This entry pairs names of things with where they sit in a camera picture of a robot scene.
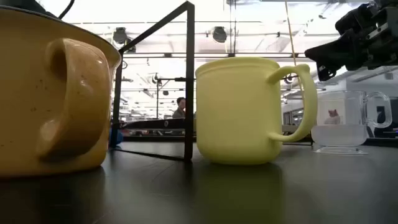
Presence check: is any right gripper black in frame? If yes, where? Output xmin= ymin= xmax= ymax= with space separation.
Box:
xmin=304 ymin=0 xmax=398 ymax=82

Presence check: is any clear glass mug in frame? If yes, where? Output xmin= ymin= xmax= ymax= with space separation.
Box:
xmin=310 ymin=90 xmax=394 ymax=156

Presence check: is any pale yellow mug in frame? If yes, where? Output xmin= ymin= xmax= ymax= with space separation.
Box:
xmin=195 ymin=56 xmax=319 ymax=166

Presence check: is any orange speckled ceramic mug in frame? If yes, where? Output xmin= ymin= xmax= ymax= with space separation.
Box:
xmin=0 ymin=5 xmax=123 ymax=179

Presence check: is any black-framed wooden shelf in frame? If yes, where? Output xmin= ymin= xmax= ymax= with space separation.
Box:
xmin=109 ymin=1 xmax=313 ymax=163

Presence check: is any person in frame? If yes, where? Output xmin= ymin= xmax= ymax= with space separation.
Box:
xmin=172 ymin=96 xmax=187 ymax=119

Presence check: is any blue cloth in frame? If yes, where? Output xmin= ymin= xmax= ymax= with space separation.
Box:
xmin=108 ymin=128 xmax=124 ymax=147

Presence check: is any yellow hanging cable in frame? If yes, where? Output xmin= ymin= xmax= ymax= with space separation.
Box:
xmin=284 ymin=0 xmax=312 ymax=127

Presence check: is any black ceiling cable reel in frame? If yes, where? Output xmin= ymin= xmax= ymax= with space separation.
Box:
xmin=112 ymin=27 xmax=129 ymax=45
xmin=211 ymin=26 xmax=228 ymax=44

